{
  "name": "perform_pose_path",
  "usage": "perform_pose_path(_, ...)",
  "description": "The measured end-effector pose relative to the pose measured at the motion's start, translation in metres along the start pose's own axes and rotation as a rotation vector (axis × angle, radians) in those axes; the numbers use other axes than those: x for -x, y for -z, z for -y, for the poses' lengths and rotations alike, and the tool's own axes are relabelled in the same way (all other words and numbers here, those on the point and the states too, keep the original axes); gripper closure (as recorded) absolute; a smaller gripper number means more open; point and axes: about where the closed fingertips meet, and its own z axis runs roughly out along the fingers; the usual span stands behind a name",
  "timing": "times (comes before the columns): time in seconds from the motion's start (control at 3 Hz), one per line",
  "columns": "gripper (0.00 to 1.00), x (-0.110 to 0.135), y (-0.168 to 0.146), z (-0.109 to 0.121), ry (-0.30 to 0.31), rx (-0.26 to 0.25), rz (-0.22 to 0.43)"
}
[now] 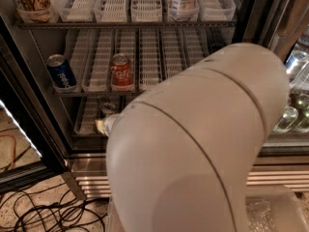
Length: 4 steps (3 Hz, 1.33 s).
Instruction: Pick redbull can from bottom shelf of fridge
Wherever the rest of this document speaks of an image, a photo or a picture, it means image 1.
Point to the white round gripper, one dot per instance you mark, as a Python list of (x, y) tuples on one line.
[(111, 121)]

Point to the redbull can bottom shelf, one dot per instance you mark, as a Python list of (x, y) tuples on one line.
[(106, 109)]

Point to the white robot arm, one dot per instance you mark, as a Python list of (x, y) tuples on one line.
[(179, 155)]

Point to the red coca-cola can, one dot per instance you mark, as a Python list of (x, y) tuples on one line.
[(121, 73)]

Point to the blue pepsi can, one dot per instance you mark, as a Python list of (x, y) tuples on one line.
[(60, 71)]

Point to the open fridge left door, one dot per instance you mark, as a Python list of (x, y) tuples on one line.
[(18, 101)]

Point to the large redbull can behind glass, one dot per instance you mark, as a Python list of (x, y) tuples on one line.
[(295, 63)]

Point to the right clear plastic bin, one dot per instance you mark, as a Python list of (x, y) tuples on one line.
[(274, 209)]

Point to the bottom wire shelf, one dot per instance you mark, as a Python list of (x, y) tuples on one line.
[(91, 134)]

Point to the wire shelf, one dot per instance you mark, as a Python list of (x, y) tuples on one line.
[(132, 25), (91, 134), (97, 94)]

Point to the middle wire shelf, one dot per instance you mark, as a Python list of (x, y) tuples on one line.
[(97, 94)]

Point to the top wire shelf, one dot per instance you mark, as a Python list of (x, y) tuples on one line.
[(132, 25)]

